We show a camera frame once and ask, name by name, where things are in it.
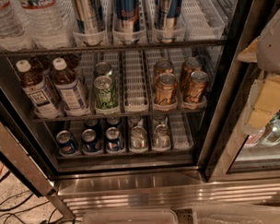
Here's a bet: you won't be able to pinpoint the front silver can left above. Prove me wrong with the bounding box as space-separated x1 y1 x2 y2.
131 125 147 150

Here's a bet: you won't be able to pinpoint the back right gold can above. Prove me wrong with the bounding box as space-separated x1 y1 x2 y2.
180 56 202 90

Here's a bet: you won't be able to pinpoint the water bottle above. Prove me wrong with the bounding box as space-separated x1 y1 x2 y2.
0 0 33 51
19 0 70 50

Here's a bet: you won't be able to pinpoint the back silver can left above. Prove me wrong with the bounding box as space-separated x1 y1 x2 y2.
128 115 144 128

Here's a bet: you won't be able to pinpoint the right water bottle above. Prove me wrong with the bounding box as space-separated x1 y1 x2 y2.
19 0 70 50

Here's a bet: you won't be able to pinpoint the front green can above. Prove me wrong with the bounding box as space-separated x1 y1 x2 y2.
94 76 119 110

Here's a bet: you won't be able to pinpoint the clear plastic bin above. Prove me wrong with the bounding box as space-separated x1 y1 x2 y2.
192 204 280 224
81 208 178 224

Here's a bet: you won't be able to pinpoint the silver can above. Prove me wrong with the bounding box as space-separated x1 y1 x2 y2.
153 124 170 148
152 114 168 127
131 125 147 150
128 115 144 128

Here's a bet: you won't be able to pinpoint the front silver can right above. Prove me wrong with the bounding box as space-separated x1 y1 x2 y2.
153 124 170 148

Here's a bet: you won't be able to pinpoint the right red bull can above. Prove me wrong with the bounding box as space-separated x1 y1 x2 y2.
154 0 182 43

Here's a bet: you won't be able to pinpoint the back silver can right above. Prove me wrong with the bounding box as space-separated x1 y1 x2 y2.
152 114 168 127

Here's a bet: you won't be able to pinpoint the green can behind glass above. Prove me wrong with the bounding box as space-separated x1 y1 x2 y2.
261 119 280 147

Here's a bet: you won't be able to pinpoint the back left gold can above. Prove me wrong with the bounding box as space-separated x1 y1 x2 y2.
153 58 174 83

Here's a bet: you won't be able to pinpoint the front left gold can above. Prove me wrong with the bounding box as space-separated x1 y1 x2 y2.
154 72 177 106

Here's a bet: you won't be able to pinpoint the left water bottle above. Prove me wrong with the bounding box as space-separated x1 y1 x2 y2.
0 0 33 51

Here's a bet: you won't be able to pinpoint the left clear plastic bin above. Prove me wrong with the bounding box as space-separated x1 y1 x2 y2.
81 208 178 224

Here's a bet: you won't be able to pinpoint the black floor cables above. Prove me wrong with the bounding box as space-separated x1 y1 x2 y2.
0 168 81 224

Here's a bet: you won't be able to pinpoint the open fridge glass door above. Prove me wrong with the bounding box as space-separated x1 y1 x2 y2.
0 87 75 218

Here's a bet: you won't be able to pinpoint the front right gold can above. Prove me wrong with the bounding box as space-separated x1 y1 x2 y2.
182 70 209 104

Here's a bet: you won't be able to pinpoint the red can behind glass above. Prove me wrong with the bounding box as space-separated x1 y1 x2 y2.
244 132 263 147

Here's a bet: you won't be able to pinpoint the right front tea bottle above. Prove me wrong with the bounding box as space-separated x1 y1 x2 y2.
52 57 88 111

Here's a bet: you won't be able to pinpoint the pepsi can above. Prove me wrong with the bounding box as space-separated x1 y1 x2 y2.
105 126 123 152
81 128 101 154
56 130 78 155
106 116 123 130
84 118 102 137

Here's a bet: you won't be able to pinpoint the gold can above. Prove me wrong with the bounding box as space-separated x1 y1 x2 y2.
153 58 174 83
180 56 202 90
154 72 177 106
182 70 209 104

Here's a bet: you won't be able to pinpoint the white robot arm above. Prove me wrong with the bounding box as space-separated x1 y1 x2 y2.
237 8 280 74

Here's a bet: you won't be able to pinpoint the empty white shelf tray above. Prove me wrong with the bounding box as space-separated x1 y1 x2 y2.
122 52 149 112

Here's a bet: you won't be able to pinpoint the back green can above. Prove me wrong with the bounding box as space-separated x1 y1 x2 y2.
93 62 114 78

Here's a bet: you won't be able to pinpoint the right clear plastic bin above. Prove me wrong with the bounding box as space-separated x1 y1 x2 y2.
192 204 280 224

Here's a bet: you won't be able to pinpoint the tea bottle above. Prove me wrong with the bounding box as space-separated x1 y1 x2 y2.
52 57 88 111
16 60 60 118

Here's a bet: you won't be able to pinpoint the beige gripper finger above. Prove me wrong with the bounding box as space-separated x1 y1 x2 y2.
237 37 259 63

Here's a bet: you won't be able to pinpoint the middle red bull can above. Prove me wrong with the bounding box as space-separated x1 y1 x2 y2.
113 0 140 44

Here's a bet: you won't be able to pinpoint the left front tea bottle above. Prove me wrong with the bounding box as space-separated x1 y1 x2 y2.
16 60 60 118

